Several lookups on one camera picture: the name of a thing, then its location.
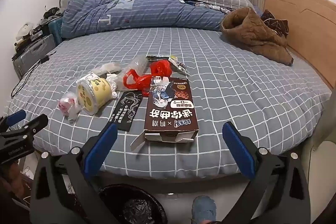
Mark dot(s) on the trash bin with black bag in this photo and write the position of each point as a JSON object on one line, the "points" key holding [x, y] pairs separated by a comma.
{"points": [[131, 208]]}

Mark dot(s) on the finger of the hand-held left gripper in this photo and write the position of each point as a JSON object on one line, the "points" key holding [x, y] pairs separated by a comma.
{"points": [[15, 115], [34, 123]]}

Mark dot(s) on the yellow round cup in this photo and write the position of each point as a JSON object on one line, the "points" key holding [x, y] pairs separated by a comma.
{"points": [[94, 92]]}

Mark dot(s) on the blue fuzzy slipper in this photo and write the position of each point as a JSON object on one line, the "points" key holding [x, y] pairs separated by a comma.
{"points": [[204, 209]]}

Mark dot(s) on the cream padded chair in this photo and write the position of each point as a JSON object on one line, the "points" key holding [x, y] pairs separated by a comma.
{"points": [[324, 150]]}

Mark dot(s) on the blue striped quilt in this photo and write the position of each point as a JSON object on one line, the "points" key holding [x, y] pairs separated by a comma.
{"points": [[157, 11]]}

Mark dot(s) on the brown cookie box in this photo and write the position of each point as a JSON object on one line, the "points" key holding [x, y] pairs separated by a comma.
{"points": [[170, 113]]}

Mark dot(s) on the bed with grey checked sheet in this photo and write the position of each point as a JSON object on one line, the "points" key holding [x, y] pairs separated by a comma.
{"points": [[210, 82]]}

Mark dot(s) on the wooden headboard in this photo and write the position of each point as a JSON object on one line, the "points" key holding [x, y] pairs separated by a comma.
{"points": [[302, 29]]}

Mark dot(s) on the clear plastic bag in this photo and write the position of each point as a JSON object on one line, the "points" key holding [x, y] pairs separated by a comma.
{"points": [[136, 66]]}

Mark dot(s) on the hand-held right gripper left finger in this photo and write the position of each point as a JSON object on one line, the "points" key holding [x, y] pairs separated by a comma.
{"points": [[102, 145]]}

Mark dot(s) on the brown fleece jacket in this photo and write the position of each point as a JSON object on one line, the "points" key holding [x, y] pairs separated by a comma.
{"points": [[249, 29]]}

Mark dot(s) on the dark grey bundle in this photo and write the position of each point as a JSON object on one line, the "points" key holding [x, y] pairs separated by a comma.
{"points": [[50, 13]]}

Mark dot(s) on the black printed card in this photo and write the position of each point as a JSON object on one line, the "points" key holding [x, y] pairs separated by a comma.
{"points": [[126, 111]]}

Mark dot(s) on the white round appliance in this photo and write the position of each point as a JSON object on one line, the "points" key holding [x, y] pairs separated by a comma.
{"points": [[23, 28]]}

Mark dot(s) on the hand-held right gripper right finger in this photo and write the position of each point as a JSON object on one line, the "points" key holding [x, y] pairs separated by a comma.
{"points": [[239, 150]]}

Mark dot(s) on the silver snack wrapper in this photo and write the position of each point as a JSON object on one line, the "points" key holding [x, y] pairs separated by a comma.
{"points": [[181, 65]]}

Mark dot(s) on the dark patterned cloth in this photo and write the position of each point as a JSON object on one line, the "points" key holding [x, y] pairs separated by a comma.
{"points": [[275, 22]]}

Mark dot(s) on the grey suitcase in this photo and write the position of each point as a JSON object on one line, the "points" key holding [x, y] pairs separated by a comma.
{"points": [[34, 53]]}

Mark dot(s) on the pink packet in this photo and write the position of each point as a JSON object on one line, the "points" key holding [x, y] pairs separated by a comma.
{"points": [[67, 104]]}

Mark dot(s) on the red plastic bag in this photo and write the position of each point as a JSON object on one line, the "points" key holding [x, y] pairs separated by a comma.
{"points": [[162, 69]]}

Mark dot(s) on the dark snack wrapper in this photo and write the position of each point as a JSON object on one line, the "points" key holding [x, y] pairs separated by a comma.
{"points": [[157, 56]]}

